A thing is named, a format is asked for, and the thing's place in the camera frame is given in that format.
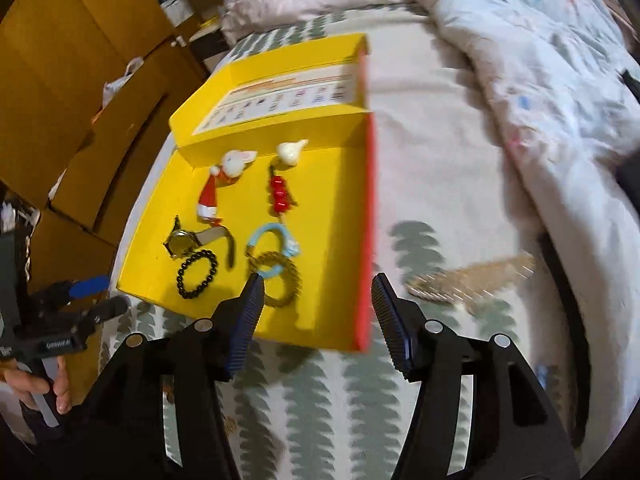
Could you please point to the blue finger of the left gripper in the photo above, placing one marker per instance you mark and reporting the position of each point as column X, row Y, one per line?
column 102, row 312
column 67, row 291

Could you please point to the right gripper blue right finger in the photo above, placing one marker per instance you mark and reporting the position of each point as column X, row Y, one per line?
column 402, row 324

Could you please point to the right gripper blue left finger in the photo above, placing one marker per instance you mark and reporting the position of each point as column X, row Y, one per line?
column 235, row 322

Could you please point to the pearl claw hair clip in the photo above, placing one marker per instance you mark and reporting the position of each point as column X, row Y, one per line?
column 473, row 283

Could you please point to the small blue hair clip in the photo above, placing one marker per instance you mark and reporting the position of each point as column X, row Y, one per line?
column 542, row 373

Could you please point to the person left hand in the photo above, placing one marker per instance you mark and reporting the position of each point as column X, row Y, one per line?
column 26, row 385

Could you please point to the green patterned bed sheet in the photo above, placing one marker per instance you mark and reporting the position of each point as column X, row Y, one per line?
column 449, row 196

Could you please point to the red candied berry hair clip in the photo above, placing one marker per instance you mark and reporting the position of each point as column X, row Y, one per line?
column 282, row 200

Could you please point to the yellow cardboard box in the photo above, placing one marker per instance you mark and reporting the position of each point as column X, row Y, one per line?
column 317, row 265

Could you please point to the santa hat hair clip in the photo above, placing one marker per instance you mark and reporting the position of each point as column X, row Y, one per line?
column 226, row 173

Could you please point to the white plastic bag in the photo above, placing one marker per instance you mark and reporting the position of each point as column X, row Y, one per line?
column 110, row 89

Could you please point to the wooden wardrobe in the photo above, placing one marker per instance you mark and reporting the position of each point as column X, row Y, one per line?
column 80, row 165

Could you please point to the white floral duvet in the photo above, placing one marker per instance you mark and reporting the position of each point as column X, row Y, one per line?
column 550, row 70

